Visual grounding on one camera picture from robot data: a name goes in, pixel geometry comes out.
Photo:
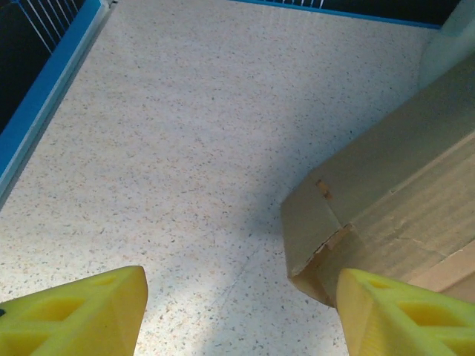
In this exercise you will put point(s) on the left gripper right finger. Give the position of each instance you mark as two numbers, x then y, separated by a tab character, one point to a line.
401	322

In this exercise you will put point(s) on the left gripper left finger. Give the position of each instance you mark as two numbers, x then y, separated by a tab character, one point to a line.
92	319

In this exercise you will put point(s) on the brown cardboard mailer box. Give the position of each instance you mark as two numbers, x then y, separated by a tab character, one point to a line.
389	167

